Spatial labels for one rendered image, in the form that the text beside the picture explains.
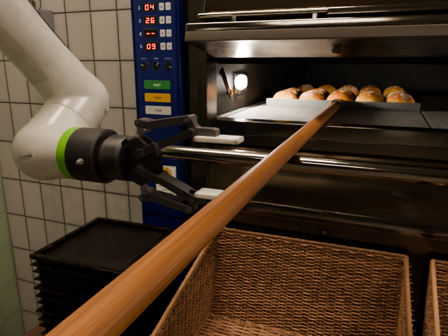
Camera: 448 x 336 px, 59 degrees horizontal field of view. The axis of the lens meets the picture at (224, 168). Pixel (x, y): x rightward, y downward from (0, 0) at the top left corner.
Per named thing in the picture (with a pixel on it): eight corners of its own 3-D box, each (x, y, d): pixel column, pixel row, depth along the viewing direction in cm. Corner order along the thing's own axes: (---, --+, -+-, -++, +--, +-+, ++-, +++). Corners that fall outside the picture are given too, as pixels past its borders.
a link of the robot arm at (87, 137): (63, 188, 65) (57, 133, 63) (108, 170, 76) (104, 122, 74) (93, 192, 63) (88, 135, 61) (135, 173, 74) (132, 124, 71)
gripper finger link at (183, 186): (136, 164, 63) (133, 171, 64) (195, 200, 61) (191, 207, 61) (149, 159, 67) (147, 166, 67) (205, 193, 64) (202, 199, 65)
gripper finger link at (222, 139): (201, 138, 62) (201, 133, 62) (244, 141, 59) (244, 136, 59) (193, 141, 59) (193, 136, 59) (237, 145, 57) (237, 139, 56)
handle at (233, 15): (196, 35, 104) (199, 36, 105) (326, 31, 92) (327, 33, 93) (197, 12, 103) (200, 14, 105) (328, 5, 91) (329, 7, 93)
